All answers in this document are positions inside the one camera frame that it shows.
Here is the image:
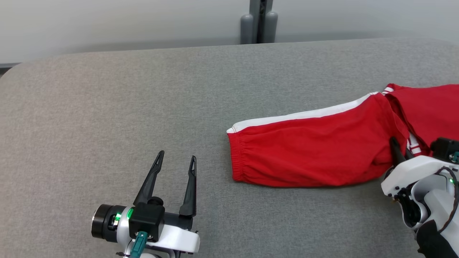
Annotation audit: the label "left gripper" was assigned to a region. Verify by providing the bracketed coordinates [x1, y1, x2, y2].
[91, 150, 200, 255]

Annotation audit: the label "red shorts with white trim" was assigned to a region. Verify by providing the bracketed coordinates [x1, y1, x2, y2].
[227, 91, 411, 188]

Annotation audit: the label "grey fabric sofa cushion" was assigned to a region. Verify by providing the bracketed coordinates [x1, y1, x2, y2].
[0, 37, 459, 258]

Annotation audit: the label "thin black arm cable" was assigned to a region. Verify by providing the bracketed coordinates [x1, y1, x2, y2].
[436, 166, 459, 233]

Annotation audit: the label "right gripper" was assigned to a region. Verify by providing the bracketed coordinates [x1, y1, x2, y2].
[381, 137, 459, 197]

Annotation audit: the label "grey metal partition post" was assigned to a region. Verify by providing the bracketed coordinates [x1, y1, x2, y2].
[240, 0, 278, 44]

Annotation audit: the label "red jersey with white sleeves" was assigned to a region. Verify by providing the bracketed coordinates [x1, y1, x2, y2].
[382, 83, 459, 156]

